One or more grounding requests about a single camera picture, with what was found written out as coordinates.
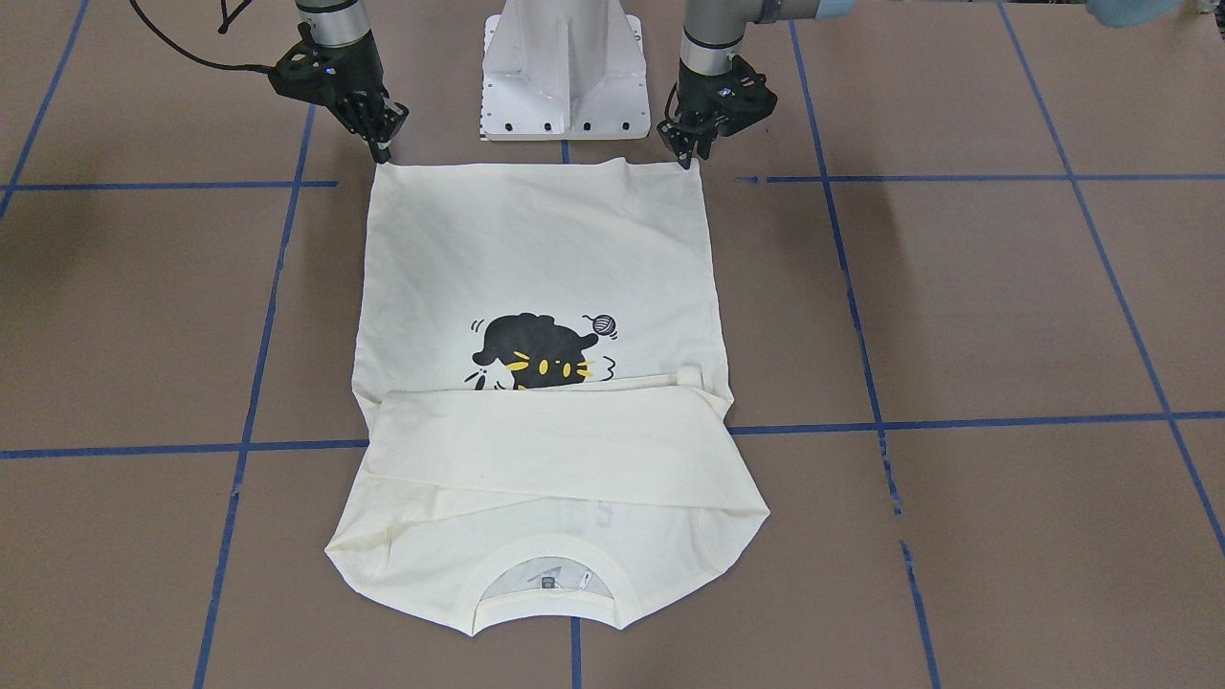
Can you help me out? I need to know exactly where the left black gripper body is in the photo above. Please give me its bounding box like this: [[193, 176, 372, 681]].
[[657, 56, 778, 161]]

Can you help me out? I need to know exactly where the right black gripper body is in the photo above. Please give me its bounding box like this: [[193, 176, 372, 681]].
[[268, 27, 410, 143]]

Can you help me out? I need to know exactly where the cream long-sleeve cat shirt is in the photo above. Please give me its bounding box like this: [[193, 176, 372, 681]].
[[325, 161, 769, 636]]

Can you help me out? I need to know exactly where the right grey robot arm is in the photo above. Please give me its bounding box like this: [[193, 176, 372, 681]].
[[268, 1, 410, 163]]

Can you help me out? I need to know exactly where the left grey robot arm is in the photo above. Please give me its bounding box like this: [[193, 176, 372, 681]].
[[657, 1, 855, 169]]

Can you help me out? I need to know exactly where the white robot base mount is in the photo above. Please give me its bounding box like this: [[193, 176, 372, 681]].
[[479, 1, 650, 143]]

